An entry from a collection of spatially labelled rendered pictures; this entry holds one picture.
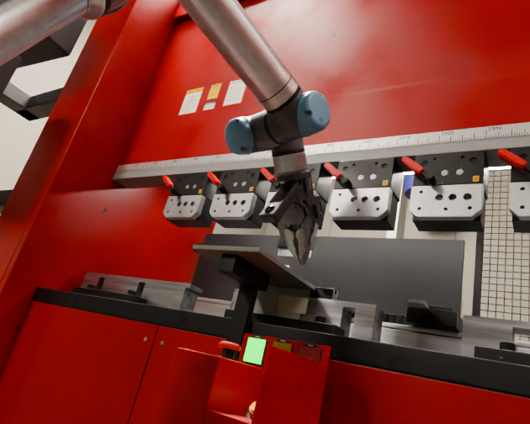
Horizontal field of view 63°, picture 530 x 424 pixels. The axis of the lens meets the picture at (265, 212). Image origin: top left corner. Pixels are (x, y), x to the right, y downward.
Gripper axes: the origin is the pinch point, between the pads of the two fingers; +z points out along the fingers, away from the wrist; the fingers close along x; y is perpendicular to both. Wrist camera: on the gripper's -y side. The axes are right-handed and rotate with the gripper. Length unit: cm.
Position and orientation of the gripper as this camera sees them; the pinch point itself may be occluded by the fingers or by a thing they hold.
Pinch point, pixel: (299, 260)
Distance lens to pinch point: 100.5
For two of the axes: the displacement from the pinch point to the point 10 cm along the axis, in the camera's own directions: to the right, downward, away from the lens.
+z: 1.7, 9.8, 1.3
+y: 6.3, -2.1, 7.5
